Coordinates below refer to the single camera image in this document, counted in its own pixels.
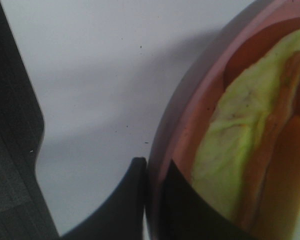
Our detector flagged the pink round plate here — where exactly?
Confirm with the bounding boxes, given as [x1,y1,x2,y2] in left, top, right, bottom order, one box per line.
[146,0,300,240]

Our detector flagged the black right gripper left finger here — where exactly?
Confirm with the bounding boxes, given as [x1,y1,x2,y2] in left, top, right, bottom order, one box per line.
[61,157,147,240]

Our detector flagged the toast sandwich with lettuce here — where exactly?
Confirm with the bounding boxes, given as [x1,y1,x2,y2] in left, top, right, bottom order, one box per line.
[191,28,300,231]

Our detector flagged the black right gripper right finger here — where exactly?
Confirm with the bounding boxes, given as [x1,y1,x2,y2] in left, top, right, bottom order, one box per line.
[162,161,245,240]

